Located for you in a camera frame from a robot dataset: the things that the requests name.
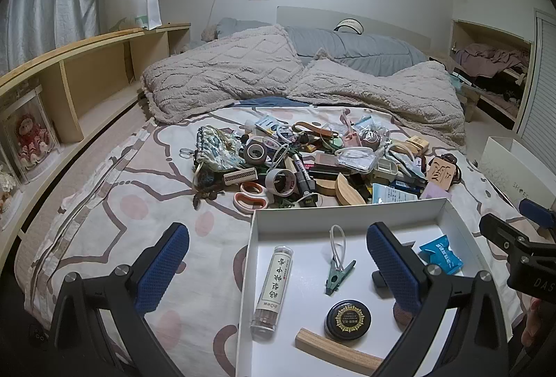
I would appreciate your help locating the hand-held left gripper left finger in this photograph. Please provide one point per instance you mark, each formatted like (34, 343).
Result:
(163, 268)

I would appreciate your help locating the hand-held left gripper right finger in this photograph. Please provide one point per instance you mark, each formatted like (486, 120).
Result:
(393, 272)

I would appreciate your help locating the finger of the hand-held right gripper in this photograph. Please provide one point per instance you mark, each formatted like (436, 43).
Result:
(499, 229)
(538, 214)

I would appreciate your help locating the carved wooden block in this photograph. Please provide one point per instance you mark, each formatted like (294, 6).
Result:
(441, 172)

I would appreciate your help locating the white cardboard box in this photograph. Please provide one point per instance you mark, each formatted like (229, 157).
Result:
(304, 238)

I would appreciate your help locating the person's right hand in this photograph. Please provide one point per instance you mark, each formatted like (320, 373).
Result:
(532, 320)

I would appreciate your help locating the blue wrapped packet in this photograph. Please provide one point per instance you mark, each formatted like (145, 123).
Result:
(441, 255)

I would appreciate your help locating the white shoe box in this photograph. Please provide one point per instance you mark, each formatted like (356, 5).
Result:
(504, 168)

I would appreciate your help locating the green clip with white loop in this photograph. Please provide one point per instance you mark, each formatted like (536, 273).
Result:
(334, 277)

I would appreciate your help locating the black round tin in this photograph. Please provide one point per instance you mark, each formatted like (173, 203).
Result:
(347, 322)

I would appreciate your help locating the blue white mask packet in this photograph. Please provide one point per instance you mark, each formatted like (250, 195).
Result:
(391, 194)

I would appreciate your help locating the dark tassel charm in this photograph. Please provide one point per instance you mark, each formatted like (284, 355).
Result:
(208, 193)

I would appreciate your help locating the boat-shaped wooden dish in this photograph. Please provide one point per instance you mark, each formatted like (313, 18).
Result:
(347, 194)

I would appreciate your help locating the flat wooden strip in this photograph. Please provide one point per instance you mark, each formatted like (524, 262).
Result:
(330, 348)

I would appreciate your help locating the white orange scissors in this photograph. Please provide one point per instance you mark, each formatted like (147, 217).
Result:
(238, 199)

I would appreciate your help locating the printed bed sheet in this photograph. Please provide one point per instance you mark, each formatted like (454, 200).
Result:
(143, 168)

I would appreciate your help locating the beige organizer tray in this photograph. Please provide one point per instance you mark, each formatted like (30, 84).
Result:
(384, 170)

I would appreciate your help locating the clear incense tube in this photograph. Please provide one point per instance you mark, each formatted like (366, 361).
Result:
(271, 294)

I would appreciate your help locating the yellow small box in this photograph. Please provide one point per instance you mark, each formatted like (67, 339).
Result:
(417, 144)

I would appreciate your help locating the clear plastic case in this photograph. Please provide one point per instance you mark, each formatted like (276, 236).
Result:
(356, 159)

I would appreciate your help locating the small white ridged box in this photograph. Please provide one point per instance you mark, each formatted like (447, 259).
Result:
(240, 177)

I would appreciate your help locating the white louvered door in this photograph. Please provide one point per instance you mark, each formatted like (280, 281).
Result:
(541, 90)

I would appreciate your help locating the crocheted pouch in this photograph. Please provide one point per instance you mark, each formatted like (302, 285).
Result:
(215, 151)

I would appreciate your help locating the black marker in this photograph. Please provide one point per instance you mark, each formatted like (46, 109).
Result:
(304, 177)

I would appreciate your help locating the grey tape roll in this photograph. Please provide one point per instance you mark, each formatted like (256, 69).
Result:
(278, 192)
(247, 157)

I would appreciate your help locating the clear zip bag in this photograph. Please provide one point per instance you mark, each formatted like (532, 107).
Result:
(371, 133)

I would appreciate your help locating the pink plastic clip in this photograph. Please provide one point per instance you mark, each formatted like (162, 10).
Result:
(349, 138)

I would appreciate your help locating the pile of clothes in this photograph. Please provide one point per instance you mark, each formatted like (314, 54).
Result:
(491, 57)

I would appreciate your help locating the white plush toy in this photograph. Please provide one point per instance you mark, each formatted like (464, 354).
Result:
(6, 190)

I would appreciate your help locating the doll in clear case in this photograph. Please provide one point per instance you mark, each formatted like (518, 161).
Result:
(30, 138)

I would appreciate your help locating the open wooden closet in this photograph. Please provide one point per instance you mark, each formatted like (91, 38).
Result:
(460, 33)

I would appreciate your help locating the dark blue cloth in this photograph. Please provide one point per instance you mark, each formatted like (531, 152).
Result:
(269, 102)

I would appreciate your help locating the beige fluffy blanket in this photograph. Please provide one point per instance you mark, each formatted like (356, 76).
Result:
(226, 68)

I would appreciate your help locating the wooden shelf unit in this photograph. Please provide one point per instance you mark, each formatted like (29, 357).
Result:
(87, 51)

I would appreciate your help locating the white headboard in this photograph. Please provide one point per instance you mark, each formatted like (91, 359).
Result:
(391, 25)

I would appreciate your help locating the beige plush toy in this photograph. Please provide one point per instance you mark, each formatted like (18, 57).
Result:
(209, 33)

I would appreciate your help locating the white black visor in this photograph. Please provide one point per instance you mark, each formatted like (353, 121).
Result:
(349, 25)

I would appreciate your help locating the pale blue curtain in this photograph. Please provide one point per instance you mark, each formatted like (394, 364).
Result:
(43, 16)

